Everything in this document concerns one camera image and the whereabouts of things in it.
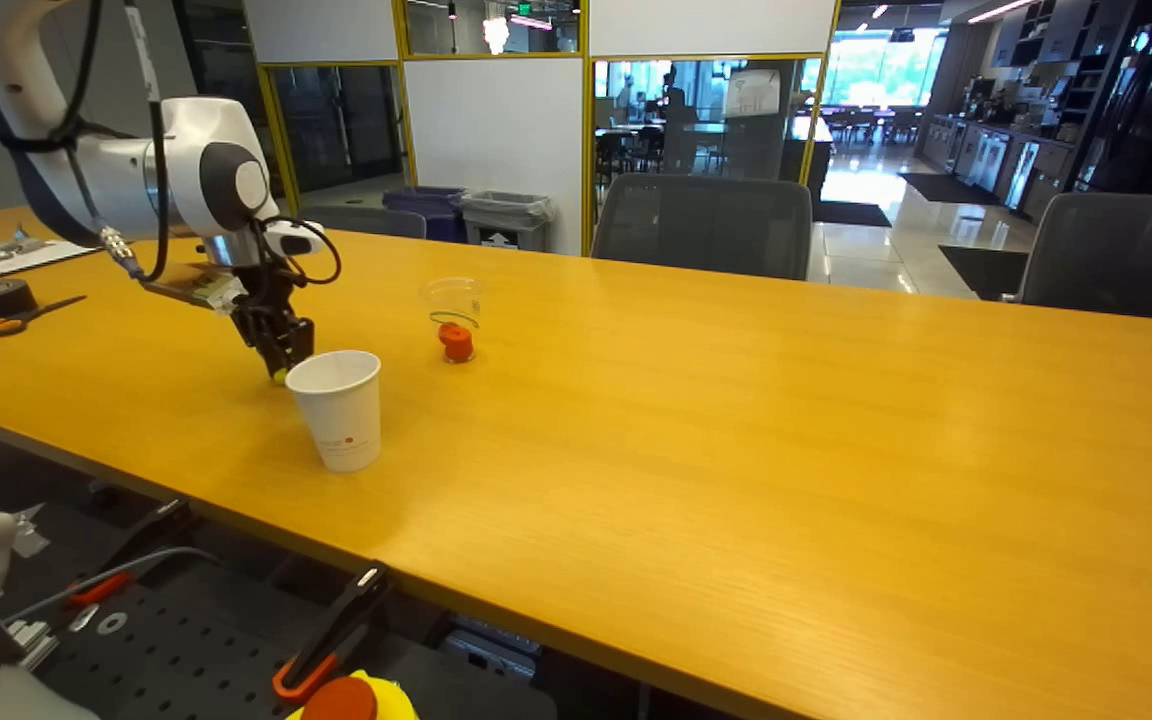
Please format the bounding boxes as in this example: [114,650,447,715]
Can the grey office chair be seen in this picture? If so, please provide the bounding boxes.
[1012,187,1152,326]
[592,170,815,282]

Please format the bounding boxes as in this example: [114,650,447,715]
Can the black display cabinets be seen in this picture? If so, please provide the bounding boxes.
[1049,0,1152,205]

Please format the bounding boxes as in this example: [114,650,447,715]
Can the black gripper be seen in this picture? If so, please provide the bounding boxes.
[227,273,319,385]

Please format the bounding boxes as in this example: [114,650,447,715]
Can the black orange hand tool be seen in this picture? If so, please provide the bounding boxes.
[269,564,394,708]

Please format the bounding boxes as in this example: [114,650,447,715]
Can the red handled screwdriver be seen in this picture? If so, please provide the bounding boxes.
[64,570,138,617]

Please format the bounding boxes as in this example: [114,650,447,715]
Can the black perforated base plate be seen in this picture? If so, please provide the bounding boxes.
[34,557,342,720]

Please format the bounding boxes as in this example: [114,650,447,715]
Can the yellow framed glass partition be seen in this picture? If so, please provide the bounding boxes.
[581,52,836,258]

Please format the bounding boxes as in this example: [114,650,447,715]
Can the white wall panel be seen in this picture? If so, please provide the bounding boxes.
[586,0,841,60]

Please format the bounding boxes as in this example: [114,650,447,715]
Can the white paper cup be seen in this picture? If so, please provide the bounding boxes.
[279,348,390,477]

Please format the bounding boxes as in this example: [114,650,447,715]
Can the white partition board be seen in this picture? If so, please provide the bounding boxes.
[394,52,592,256]

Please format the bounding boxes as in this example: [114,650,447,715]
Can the clear plastic cup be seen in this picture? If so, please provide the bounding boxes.
[420,273,490,362]

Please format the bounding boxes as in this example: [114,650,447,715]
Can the orange handled scissors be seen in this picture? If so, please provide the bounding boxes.
[0,293,87,339]

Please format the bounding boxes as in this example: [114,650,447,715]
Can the tan wrist camera block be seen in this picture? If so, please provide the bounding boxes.
[152,267,256,317]

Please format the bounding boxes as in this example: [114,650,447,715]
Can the yellow red emergency stop button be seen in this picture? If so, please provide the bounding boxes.
[290,666,425,720]

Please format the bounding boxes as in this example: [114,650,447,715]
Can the white paper sheet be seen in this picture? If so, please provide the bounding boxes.
[0,235,102,287]

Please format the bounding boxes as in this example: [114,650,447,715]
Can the blue waste bin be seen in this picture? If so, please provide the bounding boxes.
[381,183,471,248]

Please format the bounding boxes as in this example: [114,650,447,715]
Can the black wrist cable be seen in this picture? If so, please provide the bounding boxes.
[0,0,345,293]

